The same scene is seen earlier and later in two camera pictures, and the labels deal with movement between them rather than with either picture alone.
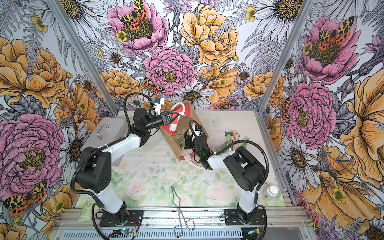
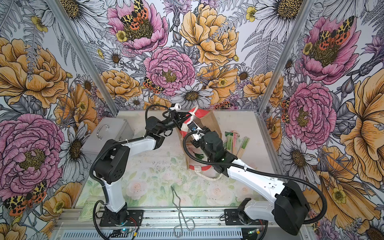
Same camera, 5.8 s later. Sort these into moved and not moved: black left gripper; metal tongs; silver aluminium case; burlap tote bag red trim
Moved: burlap tote bag red trim; black left gripper
Not moved: metal tongs; silver aluminium case
